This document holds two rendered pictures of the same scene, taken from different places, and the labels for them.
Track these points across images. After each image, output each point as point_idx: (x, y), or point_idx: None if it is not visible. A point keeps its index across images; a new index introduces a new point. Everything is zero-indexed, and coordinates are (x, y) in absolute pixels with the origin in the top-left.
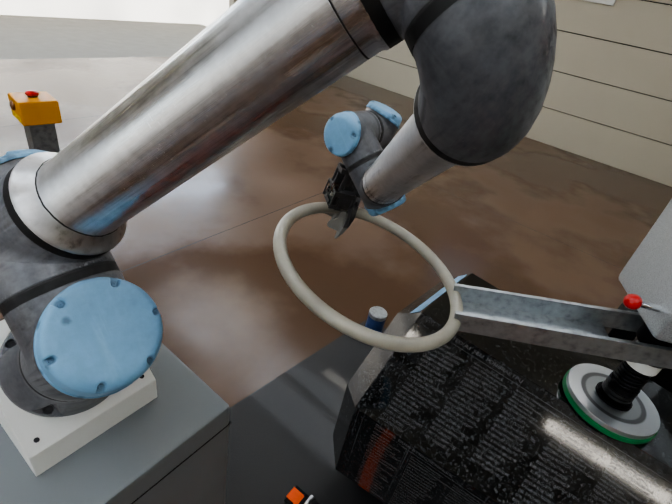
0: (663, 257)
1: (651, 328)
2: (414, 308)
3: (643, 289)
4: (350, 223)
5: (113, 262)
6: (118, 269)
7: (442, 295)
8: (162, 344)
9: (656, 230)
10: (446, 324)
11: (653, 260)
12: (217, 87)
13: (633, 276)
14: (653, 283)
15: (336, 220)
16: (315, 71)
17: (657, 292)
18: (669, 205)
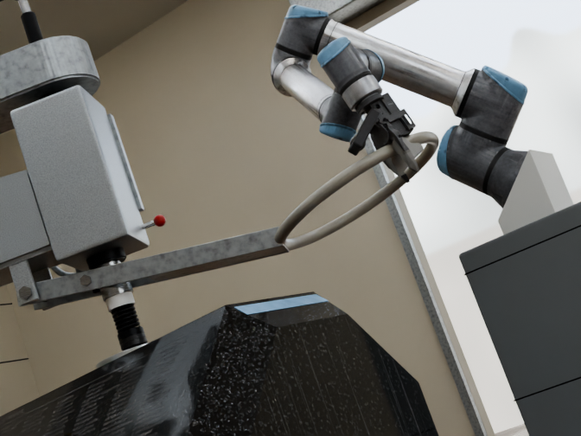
0: (125, 196)
1: (148, 241)
2: (322, 304)
3: (135, 224)
4: (385, 163)
5: (463, 124)
6: (463, 128)
7: (283, 298)
8: (532, 222)
9: (114, 182)
10: (294, 239)
11: (125, 202)
12: None
13: (130, 221)
14: (133, 215)
15: (400, 157)
16: None
17: (137, 219)
18: (106, 161)
